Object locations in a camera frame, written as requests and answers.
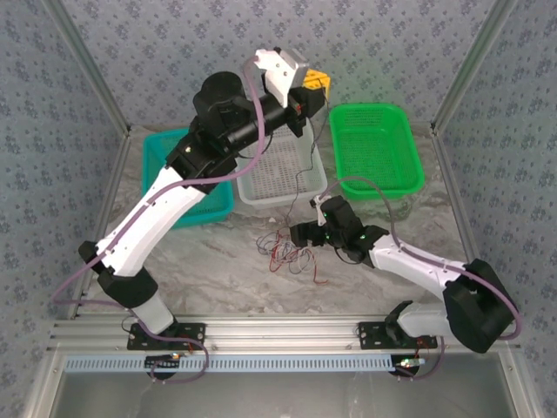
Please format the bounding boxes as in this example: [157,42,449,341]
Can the grey thin cable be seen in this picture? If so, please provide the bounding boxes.
[285,99,330,227]

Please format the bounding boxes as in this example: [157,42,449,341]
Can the white thin cable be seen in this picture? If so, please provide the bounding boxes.
[260,216,319,276]

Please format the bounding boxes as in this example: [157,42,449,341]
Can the purple thin cable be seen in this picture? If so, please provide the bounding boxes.
[256,230,305,263]

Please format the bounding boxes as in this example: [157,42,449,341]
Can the green plastic basket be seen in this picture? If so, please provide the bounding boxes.
[329,103,426,201]

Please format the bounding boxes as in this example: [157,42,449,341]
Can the white plastic basket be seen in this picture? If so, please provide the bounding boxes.
[234,125,328,210]

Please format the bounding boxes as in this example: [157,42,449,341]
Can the teal plastic basket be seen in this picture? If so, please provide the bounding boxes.
[141,128,236,230]

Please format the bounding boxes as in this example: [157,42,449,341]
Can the small circuit board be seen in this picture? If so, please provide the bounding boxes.
[145,354,183,372]
[394,356,426,374]

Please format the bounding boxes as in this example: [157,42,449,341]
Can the grey metal panel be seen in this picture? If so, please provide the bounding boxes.
[47,369,519,418]

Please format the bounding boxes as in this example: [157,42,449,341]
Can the right arm mauve harness cable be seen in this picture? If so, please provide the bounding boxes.
[324,176,523,381]

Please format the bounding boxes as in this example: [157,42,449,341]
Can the arm mauve harness cable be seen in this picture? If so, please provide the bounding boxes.
[324,176,523,381]
[50,56,267,385]

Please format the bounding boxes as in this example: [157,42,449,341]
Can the left arm mauve harness cable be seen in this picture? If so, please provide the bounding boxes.
[50,56,267,385]

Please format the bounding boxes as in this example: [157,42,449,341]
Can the aluminium side rail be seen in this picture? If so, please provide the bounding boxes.
[67,130,131,321]
[431,125,480,262]

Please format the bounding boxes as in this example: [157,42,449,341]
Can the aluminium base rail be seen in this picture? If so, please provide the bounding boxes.
[47,316,521,352]

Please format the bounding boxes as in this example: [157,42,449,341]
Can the aluminium frame post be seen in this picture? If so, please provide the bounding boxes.
[43,0,132,137]
[429,0,520,132]

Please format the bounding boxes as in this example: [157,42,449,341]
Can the slotted grey cable duct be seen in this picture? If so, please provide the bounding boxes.
[64,353,395,374]

